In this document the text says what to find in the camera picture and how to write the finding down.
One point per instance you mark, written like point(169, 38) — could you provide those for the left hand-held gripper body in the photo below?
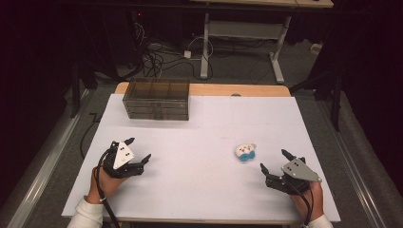
point(123, 156)

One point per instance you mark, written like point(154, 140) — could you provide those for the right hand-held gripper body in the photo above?
point(297, 171)

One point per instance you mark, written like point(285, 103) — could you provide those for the white and blue plush toy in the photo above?
point(245, 151)

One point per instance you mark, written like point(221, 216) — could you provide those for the clear brown drawer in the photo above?
point(158, 116)

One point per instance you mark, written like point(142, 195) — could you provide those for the clear brown drawer cabinet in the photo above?
point(157, 93)

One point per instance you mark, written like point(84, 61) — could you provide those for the person's right hand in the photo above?
point(312, 202)

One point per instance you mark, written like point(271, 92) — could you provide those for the person's left hand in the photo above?
point(104, 186)

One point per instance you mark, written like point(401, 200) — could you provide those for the white table cover sheet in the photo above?
point(196, 158)

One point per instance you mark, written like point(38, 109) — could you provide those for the black metal stand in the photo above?
point(336, 101)
point(76, 88)

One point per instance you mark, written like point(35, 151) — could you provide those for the wooden table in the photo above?
point(253, 90)

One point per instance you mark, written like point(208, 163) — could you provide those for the white power adapter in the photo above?
point(188, 54)

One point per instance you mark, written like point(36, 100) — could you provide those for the small white box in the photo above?
point(316, 47)

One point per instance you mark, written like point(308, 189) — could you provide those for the beige desk top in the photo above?
point(263, 2)

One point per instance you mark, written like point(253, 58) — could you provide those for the aluminium floor rail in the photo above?
point(351, 171)
point(44, 167)

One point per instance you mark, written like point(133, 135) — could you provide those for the white metal desk frame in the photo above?
point(244, 30)

